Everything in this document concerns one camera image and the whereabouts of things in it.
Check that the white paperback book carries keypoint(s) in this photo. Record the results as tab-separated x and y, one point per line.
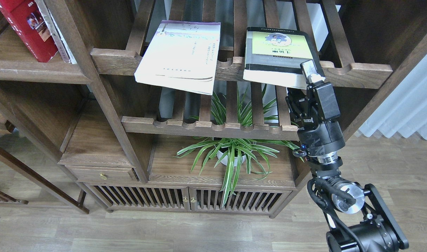
182	55

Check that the white curtain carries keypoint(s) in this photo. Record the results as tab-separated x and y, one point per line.
404	112

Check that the worn upright book spine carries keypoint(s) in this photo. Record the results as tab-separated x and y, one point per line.
56	33

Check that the thick green black book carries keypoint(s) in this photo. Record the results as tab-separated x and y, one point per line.
274	56

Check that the red paperback book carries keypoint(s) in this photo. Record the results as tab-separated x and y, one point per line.
26	20

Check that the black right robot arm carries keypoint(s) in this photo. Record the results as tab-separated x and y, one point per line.
358	218

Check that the green spider plant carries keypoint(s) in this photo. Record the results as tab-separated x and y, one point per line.
234	152

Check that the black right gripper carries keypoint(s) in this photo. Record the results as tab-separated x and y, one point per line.
318	113

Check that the dark wooden bookshelf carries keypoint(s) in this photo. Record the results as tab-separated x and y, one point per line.
92	118

